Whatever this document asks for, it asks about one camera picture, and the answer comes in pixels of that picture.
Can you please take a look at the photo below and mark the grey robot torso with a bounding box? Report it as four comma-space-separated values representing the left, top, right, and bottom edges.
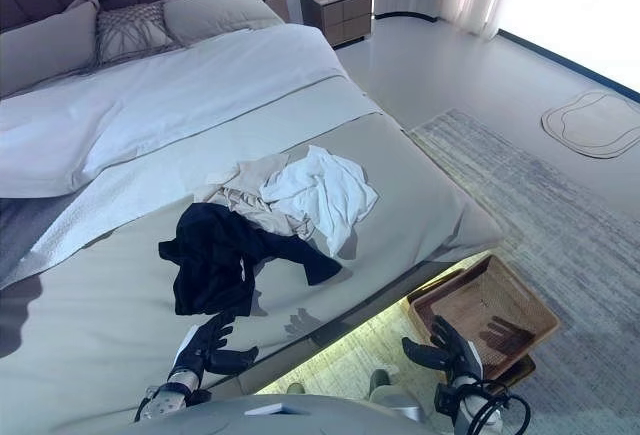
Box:
154, 389, 444, 435

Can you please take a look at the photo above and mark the robot right leg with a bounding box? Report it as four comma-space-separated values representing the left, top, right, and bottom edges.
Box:
368, 367, 422, 422

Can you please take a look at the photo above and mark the grey area rug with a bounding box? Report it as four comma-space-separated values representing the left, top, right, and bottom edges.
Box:
254, 108, 640, 435

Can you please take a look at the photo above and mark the white quilted blanket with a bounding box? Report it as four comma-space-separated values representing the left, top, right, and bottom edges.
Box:
0, 74, 384, 287

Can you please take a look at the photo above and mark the white duvet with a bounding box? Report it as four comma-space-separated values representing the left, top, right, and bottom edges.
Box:
0, 22, 351, 199

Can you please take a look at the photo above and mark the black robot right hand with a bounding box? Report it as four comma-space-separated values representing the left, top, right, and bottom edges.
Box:
402, 314, 485, 386

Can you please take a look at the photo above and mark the brown nightstand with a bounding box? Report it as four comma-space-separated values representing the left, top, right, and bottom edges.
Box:
298, 0, 374, 50

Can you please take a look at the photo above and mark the beige floor mat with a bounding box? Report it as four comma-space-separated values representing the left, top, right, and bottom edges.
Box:
541, 89, 640, 160

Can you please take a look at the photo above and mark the grey patterned cushion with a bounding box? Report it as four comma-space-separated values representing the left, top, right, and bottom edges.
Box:
94, 2, 184, 67

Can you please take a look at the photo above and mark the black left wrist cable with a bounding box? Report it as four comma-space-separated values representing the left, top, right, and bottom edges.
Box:
133, 384, 157, 424

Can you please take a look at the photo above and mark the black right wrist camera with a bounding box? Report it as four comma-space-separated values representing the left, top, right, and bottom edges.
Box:
433, 381, 459, 414

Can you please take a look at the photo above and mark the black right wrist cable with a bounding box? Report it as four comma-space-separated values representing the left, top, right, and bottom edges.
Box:
452, 377, 533, 435

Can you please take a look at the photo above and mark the black garment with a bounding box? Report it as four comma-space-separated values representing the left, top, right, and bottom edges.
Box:
158, 201, 344, 317

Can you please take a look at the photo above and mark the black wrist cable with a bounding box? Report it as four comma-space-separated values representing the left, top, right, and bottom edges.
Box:
452, 377, 533, 435
133, 384, 157, 424

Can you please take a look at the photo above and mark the white garment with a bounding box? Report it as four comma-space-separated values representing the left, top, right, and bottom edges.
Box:
259, 144, 380, 260

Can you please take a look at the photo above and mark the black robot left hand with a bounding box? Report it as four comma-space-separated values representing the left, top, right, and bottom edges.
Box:
171, 309, 260, 382

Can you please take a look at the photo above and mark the beige bed pillow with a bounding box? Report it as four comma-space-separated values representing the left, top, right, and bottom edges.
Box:
162, 0, 284, 47
0, 0, 101, 100

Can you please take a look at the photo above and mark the bed with grey cover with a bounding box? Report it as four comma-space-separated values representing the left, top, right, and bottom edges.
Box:
0, 0, 504, 435

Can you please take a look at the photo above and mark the brown wicker basket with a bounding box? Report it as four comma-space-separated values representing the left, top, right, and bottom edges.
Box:
407, 253, 560, 382

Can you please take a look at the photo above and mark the beige garment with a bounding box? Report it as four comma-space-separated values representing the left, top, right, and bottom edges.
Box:
218, 156, 321, 242

